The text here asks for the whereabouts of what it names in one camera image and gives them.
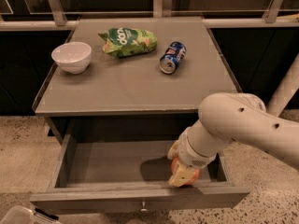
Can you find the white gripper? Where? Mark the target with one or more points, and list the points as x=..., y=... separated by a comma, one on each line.
x=193, y=157

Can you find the red apple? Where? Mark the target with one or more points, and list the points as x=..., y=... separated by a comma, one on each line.
x=182, y=175

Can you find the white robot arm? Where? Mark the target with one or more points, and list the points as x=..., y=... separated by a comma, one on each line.
x=225, y=118

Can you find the metal drawer knob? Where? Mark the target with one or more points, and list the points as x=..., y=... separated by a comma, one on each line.
x=143, y=207

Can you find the open top drawer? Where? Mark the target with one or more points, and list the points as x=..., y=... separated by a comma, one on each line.
x=116, y=177

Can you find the grey drawer cabinet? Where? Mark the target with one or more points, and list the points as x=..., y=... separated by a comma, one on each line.
x=136, y=85

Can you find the blue soda can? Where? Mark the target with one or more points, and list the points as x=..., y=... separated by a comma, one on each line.
x=172, y=57

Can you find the green chip bag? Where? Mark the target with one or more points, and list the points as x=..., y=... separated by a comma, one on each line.
x=127, y=42

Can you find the white bowl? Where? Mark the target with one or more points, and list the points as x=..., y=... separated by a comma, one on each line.
x=72, y=57

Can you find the clear plastic container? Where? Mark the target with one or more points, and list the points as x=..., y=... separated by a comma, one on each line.
x=21, y=215

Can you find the metal railing frame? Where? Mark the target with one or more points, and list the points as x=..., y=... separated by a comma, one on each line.
x=43, y=15

